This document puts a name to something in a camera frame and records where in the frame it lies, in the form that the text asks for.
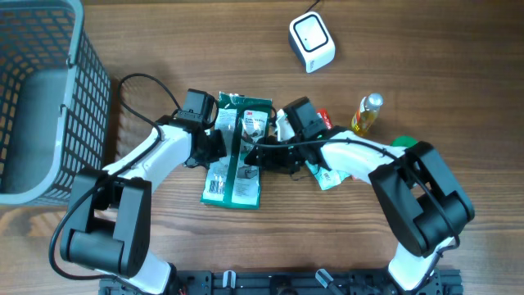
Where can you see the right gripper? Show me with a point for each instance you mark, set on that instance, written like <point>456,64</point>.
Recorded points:
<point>269,155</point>

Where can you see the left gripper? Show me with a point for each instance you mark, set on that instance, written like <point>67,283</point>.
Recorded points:
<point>219,152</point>

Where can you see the green package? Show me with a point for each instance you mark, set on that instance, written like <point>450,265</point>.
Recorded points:
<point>231,182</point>

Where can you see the light teal sachet pack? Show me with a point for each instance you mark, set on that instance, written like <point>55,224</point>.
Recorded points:
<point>327,178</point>

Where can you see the red white tube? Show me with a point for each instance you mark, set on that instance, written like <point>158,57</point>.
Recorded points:
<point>323,114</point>

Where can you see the small yellow bottle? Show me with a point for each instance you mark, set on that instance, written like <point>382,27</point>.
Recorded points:
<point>367,113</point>

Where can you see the green lid jar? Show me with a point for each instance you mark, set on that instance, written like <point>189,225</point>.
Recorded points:
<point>404,141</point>

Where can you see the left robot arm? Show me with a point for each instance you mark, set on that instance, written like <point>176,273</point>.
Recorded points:
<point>107,226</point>

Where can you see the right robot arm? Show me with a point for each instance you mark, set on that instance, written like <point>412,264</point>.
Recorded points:
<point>423,202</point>

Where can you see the white barcode scanner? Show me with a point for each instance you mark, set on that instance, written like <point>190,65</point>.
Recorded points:
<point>311,41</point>

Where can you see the dark grey mesh basket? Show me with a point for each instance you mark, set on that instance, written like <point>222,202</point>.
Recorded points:
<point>55,101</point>

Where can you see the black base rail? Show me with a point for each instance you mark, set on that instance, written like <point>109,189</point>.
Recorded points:
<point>370,281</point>

